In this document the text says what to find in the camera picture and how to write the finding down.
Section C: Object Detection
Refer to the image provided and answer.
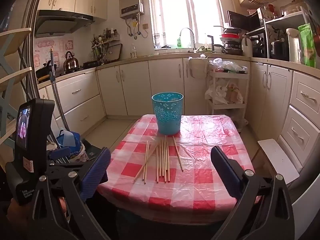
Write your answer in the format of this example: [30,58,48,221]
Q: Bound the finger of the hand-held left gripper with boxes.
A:
[47,146,73,167]

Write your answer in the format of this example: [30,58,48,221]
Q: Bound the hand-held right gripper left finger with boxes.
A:
[27,147,112,240]

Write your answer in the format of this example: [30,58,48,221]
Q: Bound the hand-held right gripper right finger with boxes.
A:
[210,145,295,240]

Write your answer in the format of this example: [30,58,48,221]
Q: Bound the bunch of wooden chopsticks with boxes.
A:
[134,135,184,183]

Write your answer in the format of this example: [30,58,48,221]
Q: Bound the teal perforated plastic basket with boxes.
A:
[151,92,184,135]

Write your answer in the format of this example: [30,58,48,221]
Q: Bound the person's left hand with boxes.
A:
[6,197,32,230]

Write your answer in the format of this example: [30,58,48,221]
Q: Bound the black box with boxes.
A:
[81,139,104,161]

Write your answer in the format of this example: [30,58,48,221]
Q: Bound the red checkered plastic tablecloth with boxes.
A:
[96,114,260,225]

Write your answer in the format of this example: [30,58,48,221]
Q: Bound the white wooden stool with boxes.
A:
[257,139,300,185]

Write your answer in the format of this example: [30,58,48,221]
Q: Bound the cream base cabinet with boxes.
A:
[96,57,210,117]
[37,71,107,132]
[250,61,320,177]

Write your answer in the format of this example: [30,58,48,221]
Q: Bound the black wok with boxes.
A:
[36,60,57,81]

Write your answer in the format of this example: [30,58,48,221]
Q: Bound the white storage trolley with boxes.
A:
[206,67,250,132]

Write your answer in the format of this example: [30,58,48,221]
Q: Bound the steel stovetop kettle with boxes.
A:
[62,51,80,72]

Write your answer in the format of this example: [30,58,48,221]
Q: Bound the white plastic bag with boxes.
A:
[205,80,244,104]

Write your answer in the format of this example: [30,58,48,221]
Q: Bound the black gas stove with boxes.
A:
[59,60,103,77]

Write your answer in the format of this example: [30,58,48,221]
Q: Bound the wooden folding shelf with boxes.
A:
[0,29,33,155]

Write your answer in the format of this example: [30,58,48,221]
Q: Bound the clear plastic bag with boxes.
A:
[209,58,248,73]

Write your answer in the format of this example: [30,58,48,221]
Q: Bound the white hanging bin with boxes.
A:
[188,56,209,78]

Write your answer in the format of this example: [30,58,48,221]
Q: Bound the dark leaning tray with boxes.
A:
[106,44,123,63]

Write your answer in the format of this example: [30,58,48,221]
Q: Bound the grey range hood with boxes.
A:
[35,10,95,38]

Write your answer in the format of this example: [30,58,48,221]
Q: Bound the black frying pan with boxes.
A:
[212,44,244,56]

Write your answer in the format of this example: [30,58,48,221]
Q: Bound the white jug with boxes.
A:
[241,36,253,58]

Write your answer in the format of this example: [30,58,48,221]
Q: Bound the black countertop oven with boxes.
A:
[246,30,269,58]

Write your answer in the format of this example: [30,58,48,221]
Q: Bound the beige countertop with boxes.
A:
[37,51,320,78]

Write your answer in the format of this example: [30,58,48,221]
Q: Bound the steel pot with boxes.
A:
[270,40,283,56]

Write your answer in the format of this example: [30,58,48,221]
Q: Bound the red lidded pot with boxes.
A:
[221,29,242,42]

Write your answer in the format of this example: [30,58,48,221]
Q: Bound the chrome sink faucet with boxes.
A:
[179,27,197,53]

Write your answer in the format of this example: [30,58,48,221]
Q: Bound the white electric kettle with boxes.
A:
[286,28,302,64]

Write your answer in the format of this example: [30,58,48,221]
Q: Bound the green snack bag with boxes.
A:
[297,23,317,68]

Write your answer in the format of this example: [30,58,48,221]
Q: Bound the black microwave oven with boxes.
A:
[226,7,266,30]

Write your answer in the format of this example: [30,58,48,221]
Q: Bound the silver gas water heater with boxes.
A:
[119,0,145,19]

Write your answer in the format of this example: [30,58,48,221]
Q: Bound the kitchen window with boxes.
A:
[147,0,225,50]

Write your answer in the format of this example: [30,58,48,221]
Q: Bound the white appliance rack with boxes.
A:
[264,5,313,61]

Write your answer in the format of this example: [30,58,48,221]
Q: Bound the metal mop handle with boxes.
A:
[49,47,70,132]

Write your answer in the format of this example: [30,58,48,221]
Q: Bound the pink wall stickers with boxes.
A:
[34,39,74,68]

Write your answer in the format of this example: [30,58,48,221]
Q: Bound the wall utensil rack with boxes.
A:
[90,28,120,58]

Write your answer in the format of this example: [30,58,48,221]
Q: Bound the water heater hoses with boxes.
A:
[125,17,143,40]

